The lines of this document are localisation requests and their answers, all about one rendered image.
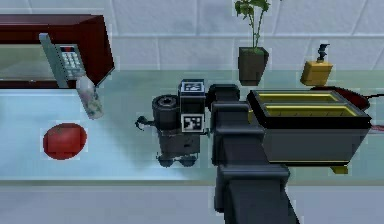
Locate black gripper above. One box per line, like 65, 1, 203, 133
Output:
134, 94, 203, 156

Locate dark sunglasses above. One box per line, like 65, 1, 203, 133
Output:
155, 151, 201, 169

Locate red tomato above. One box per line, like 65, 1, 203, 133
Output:
42, 122, 89, 161

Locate dark red microwave oven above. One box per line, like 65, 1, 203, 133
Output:
0, 13, 116, 90

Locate green plant in dark pot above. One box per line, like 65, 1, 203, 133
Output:
233, 0, 272, 87

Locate black and yellow toaster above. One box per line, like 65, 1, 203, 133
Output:
246, 88, 373, 175

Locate yellow soap dispenser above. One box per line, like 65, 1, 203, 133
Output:
299, 43, 334, 87

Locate dark red pan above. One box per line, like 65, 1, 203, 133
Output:
309, 85, 384, 112

